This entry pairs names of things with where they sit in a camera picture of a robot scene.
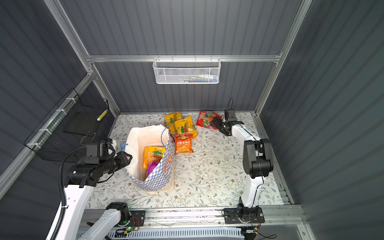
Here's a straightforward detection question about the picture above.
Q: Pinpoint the red fruit gummy bag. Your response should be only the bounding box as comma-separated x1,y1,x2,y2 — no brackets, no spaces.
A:
196,111,222,130

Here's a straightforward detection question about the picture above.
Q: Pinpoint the purple grape gummy bag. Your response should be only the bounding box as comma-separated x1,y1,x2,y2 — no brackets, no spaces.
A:
147,161,160,176

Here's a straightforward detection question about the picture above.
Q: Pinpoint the yellow mango gummy bag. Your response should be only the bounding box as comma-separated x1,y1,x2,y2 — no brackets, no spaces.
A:
143,146,166,169

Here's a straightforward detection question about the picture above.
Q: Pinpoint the white blue checkered paper bag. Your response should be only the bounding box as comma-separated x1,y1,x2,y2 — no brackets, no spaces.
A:
123,125,175,194

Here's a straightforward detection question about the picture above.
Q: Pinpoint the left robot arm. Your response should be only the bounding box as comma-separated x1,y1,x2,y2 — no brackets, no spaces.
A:
46,141,133,240

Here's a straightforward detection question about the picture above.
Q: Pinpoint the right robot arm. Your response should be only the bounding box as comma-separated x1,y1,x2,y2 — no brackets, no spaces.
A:
210,109,274,225

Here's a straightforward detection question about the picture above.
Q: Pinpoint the yellow gummy bag near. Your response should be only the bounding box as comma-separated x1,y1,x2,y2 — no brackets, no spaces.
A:
175,116,198,138

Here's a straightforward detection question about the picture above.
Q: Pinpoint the orange chips bag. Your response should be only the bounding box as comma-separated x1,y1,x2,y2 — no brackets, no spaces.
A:
174,133,194,155

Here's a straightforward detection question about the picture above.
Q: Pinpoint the yellow gummy bag far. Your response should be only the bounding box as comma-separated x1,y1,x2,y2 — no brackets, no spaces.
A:
165,112,183,128

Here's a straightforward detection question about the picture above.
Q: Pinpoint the yellow green marker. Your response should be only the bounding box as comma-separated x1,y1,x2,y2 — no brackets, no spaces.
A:
97,110,109,122

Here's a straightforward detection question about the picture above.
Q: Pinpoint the white vented cover strip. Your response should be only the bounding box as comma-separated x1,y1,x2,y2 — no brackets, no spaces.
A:
108,227,245,240

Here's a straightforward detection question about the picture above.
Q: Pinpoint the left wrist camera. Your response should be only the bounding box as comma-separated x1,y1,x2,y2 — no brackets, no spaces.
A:
86,139,116,160

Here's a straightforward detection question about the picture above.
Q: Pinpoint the black wire basket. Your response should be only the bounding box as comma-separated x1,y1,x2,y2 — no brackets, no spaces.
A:
24,84,115,163

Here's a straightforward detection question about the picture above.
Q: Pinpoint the white wire mesh basket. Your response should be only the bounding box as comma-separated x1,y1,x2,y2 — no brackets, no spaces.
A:
153,59,222,85

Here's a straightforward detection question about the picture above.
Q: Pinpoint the black corrugated cable conduit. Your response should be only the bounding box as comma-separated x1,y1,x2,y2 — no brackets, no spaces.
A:
49,146,88,240

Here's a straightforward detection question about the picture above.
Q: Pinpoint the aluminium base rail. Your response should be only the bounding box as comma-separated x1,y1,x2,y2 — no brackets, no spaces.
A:
79,205,307,230

